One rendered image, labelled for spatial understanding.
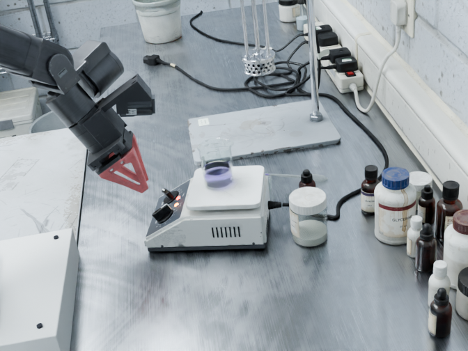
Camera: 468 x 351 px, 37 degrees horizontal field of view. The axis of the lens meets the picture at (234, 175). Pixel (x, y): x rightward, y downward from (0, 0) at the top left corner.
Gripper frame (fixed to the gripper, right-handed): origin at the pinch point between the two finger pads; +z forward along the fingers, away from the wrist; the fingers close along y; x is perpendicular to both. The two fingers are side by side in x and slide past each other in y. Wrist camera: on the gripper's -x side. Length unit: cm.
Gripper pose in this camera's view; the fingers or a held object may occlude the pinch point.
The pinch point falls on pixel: (142, 182)
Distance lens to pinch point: 113.6
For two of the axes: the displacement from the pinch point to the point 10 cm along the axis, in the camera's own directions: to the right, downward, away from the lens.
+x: -8.0, 5.7, 1.6
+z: 5.8, 7.1, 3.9
